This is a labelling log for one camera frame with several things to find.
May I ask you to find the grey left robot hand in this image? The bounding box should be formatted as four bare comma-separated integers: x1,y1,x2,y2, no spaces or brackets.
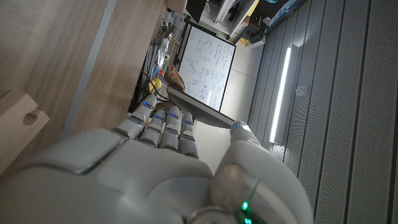
0,94,315,224

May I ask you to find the yellow ball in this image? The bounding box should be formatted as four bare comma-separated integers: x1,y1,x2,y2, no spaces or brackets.
149,77,163,93

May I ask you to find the computer monitor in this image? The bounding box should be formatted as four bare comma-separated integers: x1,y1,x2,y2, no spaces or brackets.
166,86,250,130

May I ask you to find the light wooden block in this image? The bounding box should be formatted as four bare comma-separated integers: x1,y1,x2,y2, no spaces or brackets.
0,90,51,175

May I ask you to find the whiteboard with writing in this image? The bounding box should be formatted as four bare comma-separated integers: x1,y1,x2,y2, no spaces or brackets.
177,24,237,113

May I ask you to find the ceiling light strip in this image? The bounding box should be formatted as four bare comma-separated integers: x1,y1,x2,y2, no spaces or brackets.
268,46,294,144

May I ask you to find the white shelf unit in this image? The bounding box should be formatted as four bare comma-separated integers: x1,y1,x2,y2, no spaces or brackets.
200,0,259,37

